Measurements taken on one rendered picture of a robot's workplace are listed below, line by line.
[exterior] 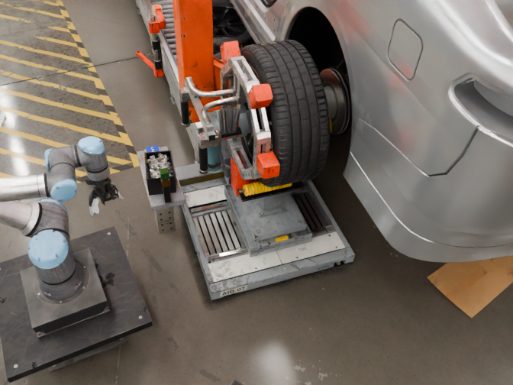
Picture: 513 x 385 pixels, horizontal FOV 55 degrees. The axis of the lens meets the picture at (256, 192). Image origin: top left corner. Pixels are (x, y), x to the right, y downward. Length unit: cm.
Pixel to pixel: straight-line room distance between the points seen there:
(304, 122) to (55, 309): 131
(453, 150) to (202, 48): 144
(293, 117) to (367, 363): 126
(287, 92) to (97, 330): 129
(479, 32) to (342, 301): 165
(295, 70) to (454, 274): 154
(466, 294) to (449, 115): 157
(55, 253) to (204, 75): 118
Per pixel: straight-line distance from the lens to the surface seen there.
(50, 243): 215
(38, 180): 192
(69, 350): 229
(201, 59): 261
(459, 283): 299
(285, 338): 257
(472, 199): 168
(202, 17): 251
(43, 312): 230
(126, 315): 231
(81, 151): 200
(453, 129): 157
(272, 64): 210
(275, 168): 205
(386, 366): 260
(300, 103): 205
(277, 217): 272
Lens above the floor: 227
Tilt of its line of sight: 46 degrees down
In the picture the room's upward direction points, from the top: 4 degrees clockwise
